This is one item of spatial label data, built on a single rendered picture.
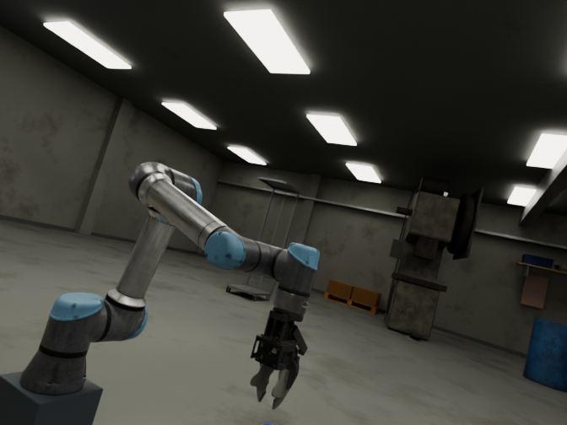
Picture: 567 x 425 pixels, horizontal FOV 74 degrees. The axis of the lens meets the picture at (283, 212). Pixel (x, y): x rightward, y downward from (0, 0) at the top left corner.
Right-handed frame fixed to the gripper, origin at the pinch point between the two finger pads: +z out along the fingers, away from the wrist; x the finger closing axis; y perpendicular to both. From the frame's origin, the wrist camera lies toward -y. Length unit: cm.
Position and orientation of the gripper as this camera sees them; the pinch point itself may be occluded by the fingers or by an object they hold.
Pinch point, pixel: (269, 398)
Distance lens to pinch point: 95.0
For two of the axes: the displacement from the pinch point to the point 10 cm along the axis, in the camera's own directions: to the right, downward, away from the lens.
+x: 8.3, 1.7, -5.3
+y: -4.9, -2.3, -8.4
